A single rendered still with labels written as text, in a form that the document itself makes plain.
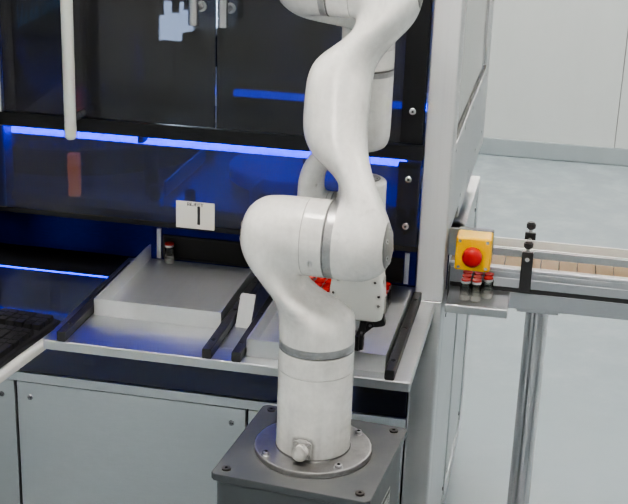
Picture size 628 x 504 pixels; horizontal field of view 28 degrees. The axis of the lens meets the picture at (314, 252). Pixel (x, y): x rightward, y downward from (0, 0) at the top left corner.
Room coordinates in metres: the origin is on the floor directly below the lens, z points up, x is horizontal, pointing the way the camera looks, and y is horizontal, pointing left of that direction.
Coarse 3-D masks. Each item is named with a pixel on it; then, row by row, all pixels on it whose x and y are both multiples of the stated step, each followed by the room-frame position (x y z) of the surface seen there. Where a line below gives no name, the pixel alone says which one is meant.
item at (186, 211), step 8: (176, 200) 2.53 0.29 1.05; (176, 208) 2.53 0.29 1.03; (184, 208) 2.53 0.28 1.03; (192, 208) 2.53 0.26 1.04; (200, 208) 2.52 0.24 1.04; (208, 208) 2.52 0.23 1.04; (176, 216) 2.53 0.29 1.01; (184, 216) 2.53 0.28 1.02; (192, 216) 2.53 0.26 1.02; (200, 216) 2.52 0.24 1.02; (208, 216) 2.52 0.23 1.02; (176, 224) 2.53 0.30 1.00; (184, 224) 2.53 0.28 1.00; (192, 224) 2.53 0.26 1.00; (200, 224) 2.52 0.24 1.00; (208, 224) 2.52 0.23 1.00
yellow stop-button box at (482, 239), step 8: (464, 232) 2.44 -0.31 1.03; (472, 232) 2.45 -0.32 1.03; (480, 232) 2.45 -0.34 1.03; (488, 232) 2.45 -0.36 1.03; (456, 240) 2.42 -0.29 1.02; (464, 240) 2.41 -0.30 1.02; (472, 240) 2.41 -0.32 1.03; (480, 240) 2.41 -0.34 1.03; (488, 240) 2.41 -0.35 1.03; (456, 248) 2.42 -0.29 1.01; (464, 248) 2.41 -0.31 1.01; (480, 248) 2.41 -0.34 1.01; (488, 248) 2.40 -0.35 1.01; (456, 256) 2.42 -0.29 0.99; (488, 256) 2.40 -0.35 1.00; (456, 264) 2.42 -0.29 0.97; (464, 264) 2.41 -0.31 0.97; (480, 264) 2.41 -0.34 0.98; (488, 264) 2.40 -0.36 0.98
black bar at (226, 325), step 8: (256, 280) 2.47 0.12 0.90; (248, 288) 2.42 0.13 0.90; (256, 288) 2.44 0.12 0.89; (232, 312) 2.29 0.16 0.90; (224, 320) 2.25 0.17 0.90; (232, 320) 2.25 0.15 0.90; (224, 328) 2.21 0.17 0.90; (216, 336) 2.17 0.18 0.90; (224, 336) 2.20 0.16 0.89; (208, 344) 2.13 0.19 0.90; (216, 344) 2.14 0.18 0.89; (208, 352) 2.11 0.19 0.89
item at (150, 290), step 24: (144, 264) 2.59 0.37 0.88; (168, 264) 2.59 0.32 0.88; (192, 264) 2.60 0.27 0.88; (120, 288) 2.43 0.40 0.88; (144, 288) 2.45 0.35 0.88; (168, 288) 2.45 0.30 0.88; (192, 288) 2.46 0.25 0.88; (216, 288) 2.46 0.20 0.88; (240, 288) 2.39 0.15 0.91; (96, 312) 2.30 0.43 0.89; (120, 312) 2.29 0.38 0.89; (144, 312) 2.28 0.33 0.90; (168, 312) 2.27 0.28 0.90; (192, 312) 2.26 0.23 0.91; (216, 312) 2.25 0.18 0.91
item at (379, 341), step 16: (272, 304) 2.31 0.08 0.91; (400, 304) 2.41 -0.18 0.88; (272, 320) 2.30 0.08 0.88; (400, 320) 2.26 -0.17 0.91; (256, 336) 2.18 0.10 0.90; (272, 336) 2.22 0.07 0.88; (368, 336) 2.23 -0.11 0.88; (384, 336) 2.24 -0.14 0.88; (256, 352) 2.12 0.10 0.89; (272, 352) 2.12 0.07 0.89; (368, 352) 2.08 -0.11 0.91; (384, 352) 2.09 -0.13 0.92; (368, 368) 2.08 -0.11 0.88; (384, 368) 2.08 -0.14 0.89
